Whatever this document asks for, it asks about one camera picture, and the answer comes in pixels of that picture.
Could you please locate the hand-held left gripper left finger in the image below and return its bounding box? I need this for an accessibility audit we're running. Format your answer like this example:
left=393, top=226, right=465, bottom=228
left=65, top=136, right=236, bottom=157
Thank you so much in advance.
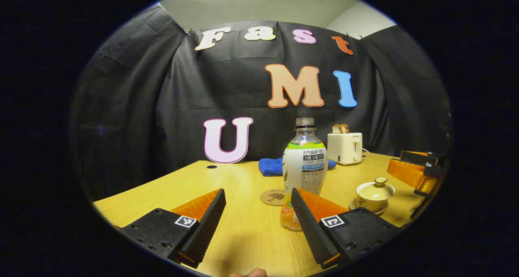
left=116, top=188, right=227, bottom=269

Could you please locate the round cork coaster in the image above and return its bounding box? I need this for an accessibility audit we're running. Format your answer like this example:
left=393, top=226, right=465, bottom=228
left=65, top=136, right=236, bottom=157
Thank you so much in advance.
left=260, top=189, right=287, bottom=206

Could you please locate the cream toaster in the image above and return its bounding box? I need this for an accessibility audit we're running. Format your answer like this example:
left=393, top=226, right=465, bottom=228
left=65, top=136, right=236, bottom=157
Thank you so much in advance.
left=327, top=132, right=363, bottom=166

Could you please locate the cream teacup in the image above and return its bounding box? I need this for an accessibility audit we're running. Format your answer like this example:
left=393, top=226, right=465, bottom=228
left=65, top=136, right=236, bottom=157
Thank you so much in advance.
left=356, top=186, right=396, bottom=211

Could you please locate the black backdrop cloth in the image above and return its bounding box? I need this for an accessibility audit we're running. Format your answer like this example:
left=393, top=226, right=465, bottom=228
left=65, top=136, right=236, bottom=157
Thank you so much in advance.
left=71, top=3, right=451, bottom=202

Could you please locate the clear water bottle white label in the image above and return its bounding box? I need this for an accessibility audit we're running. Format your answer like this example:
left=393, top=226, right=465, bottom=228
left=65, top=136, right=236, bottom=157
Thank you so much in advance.
left=280, top=117, right=329, bottom=231

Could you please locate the cream teacup lid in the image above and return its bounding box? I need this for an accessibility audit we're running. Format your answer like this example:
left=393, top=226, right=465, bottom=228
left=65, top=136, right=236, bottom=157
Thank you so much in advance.
left=359, top=177, right=394, bottom=200

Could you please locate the blue towel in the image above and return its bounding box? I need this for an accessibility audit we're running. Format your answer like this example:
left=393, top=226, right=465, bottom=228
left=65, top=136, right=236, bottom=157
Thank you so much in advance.
left=258, top=157, right=337, bottom=177

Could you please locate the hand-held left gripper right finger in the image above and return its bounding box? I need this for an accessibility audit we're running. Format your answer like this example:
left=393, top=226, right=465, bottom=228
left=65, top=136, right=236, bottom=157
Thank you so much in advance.
left=291, top=187, right=406, bottom=269

